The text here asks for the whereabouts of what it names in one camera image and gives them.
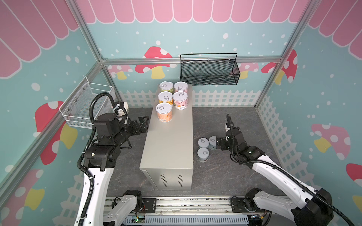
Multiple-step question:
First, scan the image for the white lid can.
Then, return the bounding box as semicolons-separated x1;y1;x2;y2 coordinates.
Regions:
208;136;217;150
198;137;210;149

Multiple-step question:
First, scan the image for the brown label can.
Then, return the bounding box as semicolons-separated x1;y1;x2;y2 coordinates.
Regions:
156;102;173;123

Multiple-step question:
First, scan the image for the yellow label can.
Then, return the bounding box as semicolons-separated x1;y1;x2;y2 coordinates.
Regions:
157;91;173;105

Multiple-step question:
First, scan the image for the green label can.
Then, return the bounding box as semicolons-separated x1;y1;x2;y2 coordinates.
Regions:
159;82;174;94

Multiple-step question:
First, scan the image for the pink white label can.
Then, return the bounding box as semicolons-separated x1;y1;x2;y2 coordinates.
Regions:
173;91;188;110

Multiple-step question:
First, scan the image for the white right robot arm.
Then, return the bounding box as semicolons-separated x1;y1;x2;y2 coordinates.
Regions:
216;115;353;226

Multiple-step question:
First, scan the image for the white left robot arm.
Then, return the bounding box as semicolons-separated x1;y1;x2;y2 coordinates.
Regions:
74;92;149;226

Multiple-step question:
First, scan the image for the grey metal cabinet counter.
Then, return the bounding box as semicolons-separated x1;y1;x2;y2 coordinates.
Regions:
140;97;194;190

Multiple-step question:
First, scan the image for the grey label can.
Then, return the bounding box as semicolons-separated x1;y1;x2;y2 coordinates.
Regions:
197;147;209;163

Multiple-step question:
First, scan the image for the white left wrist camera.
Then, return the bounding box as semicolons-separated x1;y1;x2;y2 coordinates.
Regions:
114;101;129;117

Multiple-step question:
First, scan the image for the white wire wall basket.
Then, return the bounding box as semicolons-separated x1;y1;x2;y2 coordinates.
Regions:
59;77;116;129

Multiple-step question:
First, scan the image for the black mesh wall basket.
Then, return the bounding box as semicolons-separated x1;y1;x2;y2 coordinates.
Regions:
180;53;240;86

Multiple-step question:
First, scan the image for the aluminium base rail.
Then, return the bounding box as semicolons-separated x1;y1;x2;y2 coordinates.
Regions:
76;194;312;226

